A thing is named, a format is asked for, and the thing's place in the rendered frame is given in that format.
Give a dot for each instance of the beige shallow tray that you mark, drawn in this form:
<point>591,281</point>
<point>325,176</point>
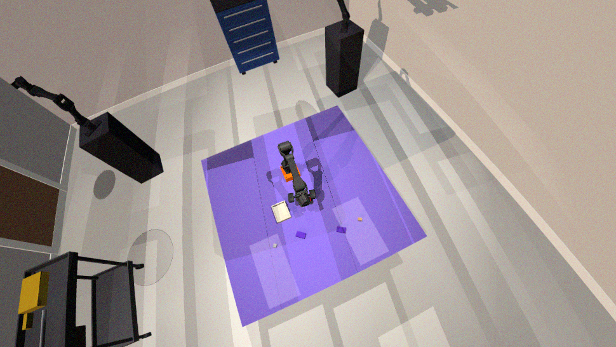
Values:
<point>281,212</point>

